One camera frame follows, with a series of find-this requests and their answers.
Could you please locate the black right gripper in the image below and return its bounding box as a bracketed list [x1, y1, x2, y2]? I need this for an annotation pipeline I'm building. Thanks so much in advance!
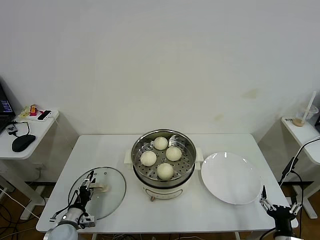
[259, 184, 303, 232]

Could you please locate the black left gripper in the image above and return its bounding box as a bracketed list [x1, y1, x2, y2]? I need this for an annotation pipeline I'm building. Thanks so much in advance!
[74, 170, 98, 210]

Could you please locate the glass lid with cream handle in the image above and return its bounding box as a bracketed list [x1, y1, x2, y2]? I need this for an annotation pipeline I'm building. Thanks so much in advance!
[68, 166, 127, 221]

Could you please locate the white steamed baozi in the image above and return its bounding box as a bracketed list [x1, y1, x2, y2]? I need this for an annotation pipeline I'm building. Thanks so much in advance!
[156, 162, 175, 180]
[140, 150, 158, 167]
[165, 146, 183, 162]
[153, 136, 169, 151]

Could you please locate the perforated stainless steamer basket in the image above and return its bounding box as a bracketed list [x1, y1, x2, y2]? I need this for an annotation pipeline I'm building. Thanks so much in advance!
[131, 128, 198, 183]

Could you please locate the white round plate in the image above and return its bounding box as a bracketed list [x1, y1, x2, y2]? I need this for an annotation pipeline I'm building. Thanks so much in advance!
[200, 152, 263, 206]

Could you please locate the white side table with laptop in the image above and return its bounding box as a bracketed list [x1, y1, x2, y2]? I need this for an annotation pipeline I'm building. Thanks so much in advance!
[0, 109, 61, 221]

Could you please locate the white side table with cup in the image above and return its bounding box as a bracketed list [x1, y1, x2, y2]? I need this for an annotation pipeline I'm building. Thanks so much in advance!
[282, 116, 320, 221]

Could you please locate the black computer mouse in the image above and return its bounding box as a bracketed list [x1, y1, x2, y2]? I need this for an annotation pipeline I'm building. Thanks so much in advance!
[12, 134, 37, 152]

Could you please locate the cream electric cooker pot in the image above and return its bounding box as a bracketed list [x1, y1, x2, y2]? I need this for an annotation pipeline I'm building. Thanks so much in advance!
[124, 147, 205, 202]

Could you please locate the white device with black face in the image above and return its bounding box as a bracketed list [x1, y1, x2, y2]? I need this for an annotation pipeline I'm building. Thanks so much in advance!
[36, 109, 53, 121]

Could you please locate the pink and orange small item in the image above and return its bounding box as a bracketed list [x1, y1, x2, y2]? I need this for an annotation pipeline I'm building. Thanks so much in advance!
[28, 104, 40, 117]

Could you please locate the clear plastic drink cup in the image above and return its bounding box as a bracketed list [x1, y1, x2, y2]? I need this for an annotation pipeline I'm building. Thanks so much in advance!
[293, 104, 320, 127]

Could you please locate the yellow snack packet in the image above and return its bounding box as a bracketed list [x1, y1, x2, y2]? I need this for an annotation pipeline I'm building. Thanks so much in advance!
[19, 106, 32, 118]

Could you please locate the black laptop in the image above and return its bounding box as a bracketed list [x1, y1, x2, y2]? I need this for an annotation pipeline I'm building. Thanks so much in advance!
[0, 76, 17, 135]

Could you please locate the white drinking straw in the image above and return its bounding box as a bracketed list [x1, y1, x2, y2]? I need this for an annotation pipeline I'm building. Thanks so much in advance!
[301, 91, 319, 126]

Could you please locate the black cable with inline adapter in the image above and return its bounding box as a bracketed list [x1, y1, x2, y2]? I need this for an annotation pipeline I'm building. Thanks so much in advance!
[278, 136, 320, 240]

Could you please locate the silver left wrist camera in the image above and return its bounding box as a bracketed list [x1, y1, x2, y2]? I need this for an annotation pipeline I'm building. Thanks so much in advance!
[79, 215, 97, 229]

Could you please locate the white floor cable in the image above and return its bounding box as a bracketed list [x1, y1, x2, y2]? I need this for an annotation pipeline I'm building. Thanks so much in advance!
[0, 186, 42, 220]

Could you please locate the black dongle with cable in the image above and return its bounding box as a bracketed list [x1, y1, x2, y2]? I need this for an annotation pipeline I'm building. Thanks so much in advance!
[6, 120, 31, 138]

